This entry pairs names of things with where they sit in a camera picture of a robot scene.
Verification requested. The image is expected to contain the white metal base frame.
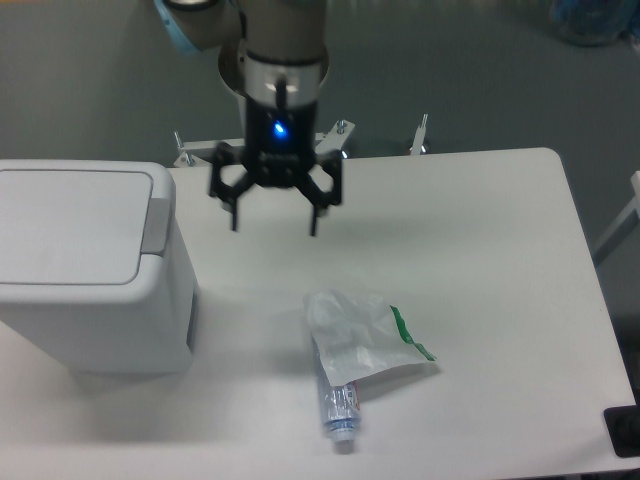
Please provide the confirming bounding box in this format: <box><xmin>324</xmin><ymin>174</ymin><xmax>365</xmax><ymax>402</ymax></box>
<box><xmin>172</xmin><ymin>113</ymin><xmax>431</xmax><ymax>168</ymax></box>

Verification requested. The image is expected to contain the white frame at right edge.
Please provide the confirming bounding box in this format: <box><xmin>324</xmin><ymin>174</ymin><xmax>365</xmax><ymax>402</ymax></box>
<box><xmin>592</xmin><ymin>171</ymin><xmax>639</xmax><ymax>267</ymax></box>

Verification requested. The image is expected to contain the black clamp at table edge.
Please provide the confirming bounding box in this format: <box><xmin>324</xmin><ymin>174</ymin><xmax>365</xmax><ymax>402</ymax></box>
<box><xmin>603</xmin><ymin>405</ymin><xmax>639</xmax><ymax>458</ymax></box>

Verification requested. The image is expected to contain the white plastic trash can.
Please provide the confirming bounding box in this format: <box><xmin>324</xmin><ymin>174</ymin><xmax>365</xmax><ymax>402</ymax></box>
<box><xmin>1</xmin><ymin>159</ymin><xmax>199</xmax><ymax>374</ymax></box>

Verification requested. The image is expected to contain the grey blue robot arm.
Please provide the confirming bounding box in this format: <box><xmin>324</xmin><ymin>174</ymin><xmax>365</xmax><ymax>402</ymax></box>
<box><xmin>154</xmin><ymin>1</ymin><xmax>343</xmax><ymax>232</ymax></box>

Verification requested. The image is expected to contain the crumpled white plastic bag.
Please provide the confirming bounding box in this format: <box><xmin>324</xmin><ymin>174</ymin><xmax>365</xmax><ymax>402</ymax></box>
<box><xmin>303</xmin><ymin>290</ymin><xmax>436</xmax><ymax>386</ymax></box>

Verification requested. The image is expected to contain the blue bag in background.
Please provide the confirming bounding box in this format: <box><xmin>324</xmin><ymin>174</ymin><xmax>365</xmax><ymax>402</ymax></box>
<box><xmin>549</xmin><ymin>0</ymin><xmax>639</xmax><ymax>47</ymax></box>

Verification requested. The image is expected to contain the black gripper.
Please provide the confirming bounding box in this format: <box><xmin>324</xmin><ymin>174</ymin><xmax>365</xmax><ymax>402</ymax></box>
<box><xmin>207</xmin><ymin>97</ymin><xmax>345</xmax><ymax>237</ymax></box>

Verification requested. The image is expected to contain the clear plastic bottle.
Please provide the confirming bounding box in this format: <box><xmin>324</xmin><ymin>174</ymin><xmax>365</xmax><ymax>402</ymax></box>
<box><xmin>311</xmin><ymin>339</ymin><xmax>361</xmax><ymax>454</ymax></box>

